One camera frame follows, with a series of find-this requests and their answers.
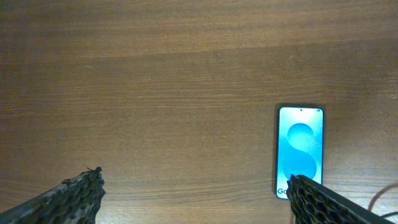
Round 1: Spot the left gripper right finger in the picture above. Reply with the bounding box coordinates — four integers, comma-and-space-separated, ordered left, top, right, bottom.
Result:
287, 175, 392, 224

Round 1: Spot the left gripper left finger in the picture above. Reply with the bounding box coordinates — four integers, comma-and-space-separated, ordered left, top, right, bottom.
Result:
1, 167, 106, 224

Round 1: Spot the black USB charging cable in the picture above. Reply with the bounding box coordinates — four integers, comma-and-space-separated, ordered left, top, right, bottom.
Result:
366, 183, 398, 218

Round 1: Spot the blue Samsung Galaxy smartphone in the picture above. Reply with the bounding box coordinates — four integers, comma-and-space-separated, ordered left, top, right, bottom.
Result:
275, 105, 325, 200

